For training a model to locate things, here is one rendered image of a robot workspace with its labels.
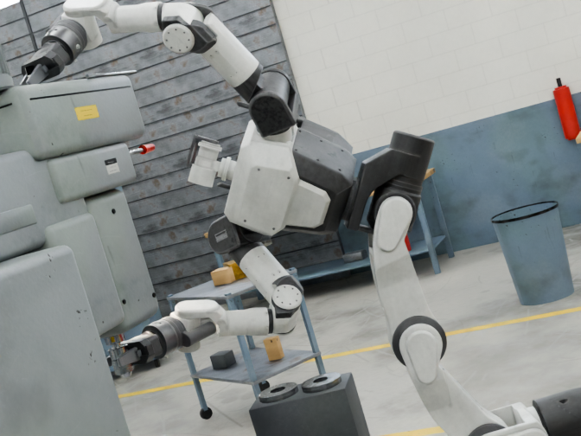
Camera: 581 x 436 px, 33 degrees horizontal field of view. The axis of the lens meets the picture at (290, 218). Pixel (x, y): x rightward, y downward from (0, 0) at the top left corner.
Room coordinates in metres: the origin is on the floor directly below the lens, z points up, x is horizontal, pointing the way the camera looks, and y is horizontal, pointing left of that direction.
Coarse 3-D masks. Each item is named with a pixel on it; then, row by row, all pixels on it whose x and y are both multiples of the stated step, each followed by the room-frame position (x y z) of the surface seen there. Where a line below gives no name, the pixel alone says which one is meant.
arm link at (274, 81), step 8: (256, 72) 2.41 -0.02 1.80; (272, 72) 2.51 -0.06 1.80; (248, 80) 2.40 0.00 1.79; (256, 80) 2.41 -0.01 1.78; (264, 80) 2.47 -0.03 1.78; (272, 80) 2.46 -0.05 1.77; (280, 80) 2.48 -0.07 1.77; (240, 88) 2.42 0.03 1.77; (248, 88) 2.41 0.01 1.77; (256, 88) 2.43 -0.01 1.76; (264, 88) 2.43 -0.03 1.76; (272, 88) 2.43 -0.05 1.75; (280, 88) 2.45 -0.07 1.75; (288, 88) 2.50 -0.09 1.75; (248, 96) 2.43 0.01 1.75; (288, 96) 2.48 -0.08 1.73
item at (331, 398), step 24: (288, 384) 2.14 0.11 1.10; (312, 384) 2.08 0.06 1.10; (336, 384) 2.06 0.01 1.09; (264, 408) 2.06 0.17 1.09; (288, 408) 2.05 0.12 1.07; (312, 408) 2.04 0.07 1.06; (336, 408) 2.03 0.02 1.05; (360, 408) 2.11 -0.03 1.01; (264, 432) 2.07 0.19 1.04; (288, 432) 2.06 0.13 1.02; (312, 432) 2.05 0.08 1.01; (336, 432) 2.03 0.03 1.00; (360, 432) 2.05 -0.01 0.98
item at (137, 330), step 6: (120, 186) 8.67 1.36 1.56; (156, 312) 8.56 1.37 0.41; (150, 318) 8.24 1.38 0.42; (156, 318) 8.48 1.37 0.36; (138, 324) 8.18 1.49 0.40; (144, 324) 8.18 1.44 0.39; (132, 330) 8.18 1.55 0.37; (138, 330) 8.18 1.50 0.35; (126, 336) 8.19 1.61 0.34; (132, 336) 8.18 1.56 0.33; (102, 342) 8.20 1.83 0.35; (108, 348) 8.19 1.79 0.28; (108, 354) 8.19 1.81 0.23; (156, 360) 8.21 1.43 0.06; (156, 366) 8.21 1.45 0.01
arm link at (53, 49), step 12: (48, 36) 2.34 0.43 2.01; (60, 36) 2.33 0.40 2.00; (72, 36) 2.35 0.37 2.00; (48, 48) 2.31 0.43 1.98; (60, 48) 2.32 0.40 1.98; (72, 48) 2.34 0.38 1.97; (36, 60) 2.29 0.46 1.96; (48, 60) 2.28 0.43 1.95; (60, 60) 2.29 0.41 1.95; (72, 60) 2.37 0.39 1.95; (24, 72) 2.34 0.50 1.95; (48, 72) 2.30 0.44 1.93; (60, 72) 2.29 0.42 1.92
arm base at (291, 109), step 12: (264, 72) 2.52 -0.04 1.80; (264, 96) 2.40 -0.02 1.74; (276, 96) 2.40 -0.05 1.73; (252, 108) 2.42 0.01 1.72; (264, 108) 2.42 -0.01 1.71; (276, 108) 2.41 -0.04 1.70; (288, 108) 2.42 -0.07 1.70; (252, 120) 2.44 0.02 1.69; (264, 120) 2.43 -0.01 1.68; (276, 120) 2.43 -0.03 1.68; (288, 120) 2.43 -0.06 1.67; (264, 132) 2.45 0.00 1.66
